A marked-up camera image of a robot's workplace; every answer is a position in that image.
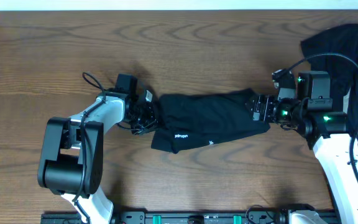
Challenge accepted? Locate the dark teal t-shirt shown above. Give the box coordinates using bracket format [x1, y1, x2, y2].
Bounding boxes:
[151, 88, 270, 154]

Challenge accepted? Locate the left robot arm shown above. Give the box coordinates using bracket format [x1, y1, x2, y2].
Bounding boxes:
[37, 88, 157, 223]

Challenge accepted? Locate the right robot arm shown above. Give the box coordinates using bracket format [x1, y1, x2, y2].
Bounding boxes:
[246, 71, 358, 223]

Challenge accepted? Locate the dark clothes pile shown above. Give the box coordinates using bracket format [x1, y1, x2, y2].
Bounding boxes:
[300, 24, 358, 141]

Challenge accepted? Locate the black aluminium mounting rail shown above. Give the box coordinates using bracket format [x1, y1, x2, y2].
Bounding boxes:
[40, 210, 338, 224]

